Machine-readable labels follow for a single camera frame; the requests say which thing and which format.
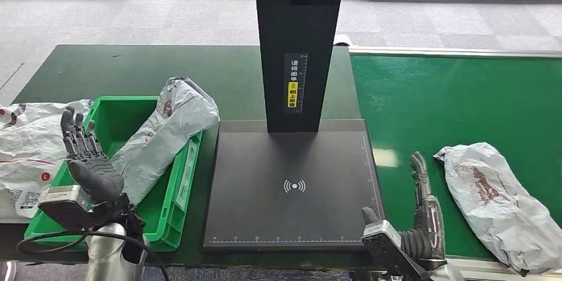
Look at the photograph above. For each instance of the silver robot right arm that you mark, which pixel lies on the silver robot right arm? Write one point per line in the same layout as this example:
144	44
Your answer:
417	244

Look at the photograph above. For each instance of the green conveyor belt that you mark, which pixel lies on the green conveyor belt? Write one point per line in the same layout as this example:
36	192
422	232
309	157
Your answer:
439	108

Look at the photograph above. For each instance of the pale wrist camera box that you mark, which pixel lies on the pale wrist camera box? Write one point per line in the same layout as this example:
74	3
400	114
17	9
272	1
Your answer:
388	248
66	195

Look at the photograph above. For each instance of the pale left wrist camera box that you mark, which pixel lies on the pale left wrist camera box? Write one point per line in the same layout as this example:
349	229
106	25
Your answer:
66	195

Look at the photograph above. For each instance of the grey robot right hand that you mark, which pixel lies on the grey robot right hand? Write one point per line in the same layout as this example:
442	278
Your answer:
432	226

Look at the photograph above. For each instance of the white crate label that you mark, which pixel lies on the white crate label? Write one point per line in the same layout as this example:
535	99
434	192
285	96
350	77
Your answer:
186	173

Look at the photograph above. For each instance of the black scanner base plate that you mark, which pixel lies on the black scanner base plate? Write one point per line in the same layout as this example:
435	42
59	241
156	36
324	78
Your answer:
290	156

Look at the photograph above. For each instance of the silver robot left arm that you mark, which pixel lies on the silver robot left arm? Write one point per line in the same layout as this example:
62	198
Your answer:
107	252

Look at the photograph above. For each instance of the aluminium conveyor frame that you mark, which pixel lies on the aluminium conveyor frame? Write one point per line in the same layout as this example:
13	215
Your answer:
474	268

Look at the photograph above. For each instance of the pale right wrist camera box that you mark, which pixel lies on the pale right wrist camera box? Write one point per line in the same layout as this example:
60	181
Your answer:
388	248

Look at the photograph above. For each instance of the dark green table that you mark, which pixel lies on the dark green table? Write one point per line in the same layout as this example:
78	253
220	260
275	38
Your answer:
175	72

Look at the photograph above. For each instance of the grey poly mailer parcel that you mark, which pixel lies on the grey poly mailer parcel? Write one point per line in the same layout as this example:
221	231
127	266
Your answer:
491	200
167	134

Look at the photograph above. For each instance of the white conveyor roller end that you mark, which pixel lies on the white conveyor roller end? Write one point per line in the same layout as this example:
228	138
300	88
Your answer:
341	40

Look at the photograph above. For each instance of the green plastic crate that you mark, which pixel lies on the green plastic crate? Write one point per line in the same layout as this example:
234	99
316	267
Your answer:
167	217

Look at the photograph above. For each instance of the white plastic bag red print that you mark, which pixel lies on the white plastic bag red print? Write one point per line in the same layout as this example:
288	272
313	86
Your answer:
30	143

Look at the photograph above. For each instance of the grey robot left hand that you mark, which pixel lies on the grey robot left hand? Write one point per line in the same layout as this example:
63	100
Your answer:
96	178

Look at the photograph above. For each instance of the black and yellow ruler label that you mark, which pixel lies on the black and yellow ruler label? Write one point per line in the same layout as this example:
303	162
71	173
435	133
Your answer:
294	86

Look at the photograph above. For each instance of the black scanner column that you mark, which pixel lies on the black scanner column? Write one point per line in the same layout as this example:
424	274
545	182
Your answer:
294	28

